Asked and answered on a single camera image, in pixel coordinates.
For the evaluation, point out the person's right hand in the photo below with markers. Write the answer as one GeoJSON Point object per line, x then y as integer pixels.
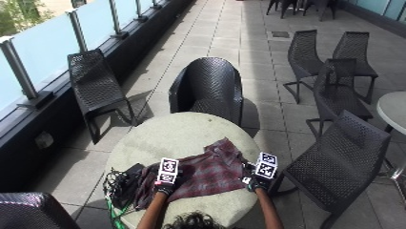
{"type": "Point", "coordinates": [256, 183]}

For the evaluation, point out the frosted glass balustrade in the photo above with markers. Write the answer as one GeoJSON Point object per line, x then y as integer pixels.
{"type": "Point", "coordinates": [44, 47]}

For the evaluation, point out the black perforated plastic chair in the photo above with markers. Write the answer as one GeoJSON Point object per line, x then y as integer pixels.
{"type": "Point", "coordinates": [302, 60]}
{"type": "Point", "coordinates": [338, 165]}
{"type": "Point", "coordinates": [96, 87]}
{"type": "Point", "coordinates": [354, 55]}
{"type": "Point", "coordinates": [338, 93]}

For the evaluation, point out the left glove white marker cube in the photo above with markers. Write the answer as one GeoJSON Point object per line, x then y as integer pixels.
{"type": "Point", "coordinates": [168, 170]}

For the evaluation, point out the grey metal balustrade post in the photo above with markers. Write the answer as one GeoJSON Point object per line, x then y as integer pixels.
{"type": "Point", "coordinates": [77, 30]}
{"type": "Point", "coordinates": [115, 17]}
{"type": "Point", "coordinates": [19, 68]}
{"type": "Point", "coordinates": [140, 9]}

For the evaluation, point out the person's left hand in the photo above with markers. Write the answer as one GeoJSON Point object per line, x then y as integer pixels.
{"type": "Point", "coordinates": [165, 188]}

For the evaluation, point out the square floor drain cover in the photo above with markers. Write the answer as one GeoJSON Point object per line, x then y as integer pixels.
{"type": "Point", "coordinates": [280, 34]}

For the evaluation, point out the glove white marker cube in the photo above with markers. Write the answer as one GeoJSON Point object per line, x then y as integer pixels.
{"type": "Point", "coordinates": [168, 170]}
{"type": "Point", "coordinates": [266, 165]}

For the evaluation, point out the right glove white marker cube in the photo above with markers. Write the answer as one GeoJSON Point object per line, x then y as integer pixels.
{"type": "Point", "coordinates": [266, 165]}

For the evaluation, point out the black woven tub armchair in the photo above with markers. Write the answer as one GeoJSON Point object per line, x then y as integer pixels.
{"type": "Point", "coordinates": [32, 211]}
{"type": "Point", "coordinates": [208, 87]}

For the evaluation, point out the white round side table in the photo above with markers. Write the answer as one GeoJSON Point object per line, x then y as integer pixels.
{"type": "Point", "coordinates": [393, 111]}

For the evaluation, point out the grey wall outlet cover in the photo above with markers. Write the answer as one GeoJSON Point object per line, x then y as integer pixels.
{"type": "Point", "coordinates": [44, 140]}

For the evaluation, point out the red grey plaid cloth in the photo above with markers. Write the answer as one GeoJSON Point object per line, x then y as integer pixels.
{"type": "Point", "coordinates": [209, 173]}

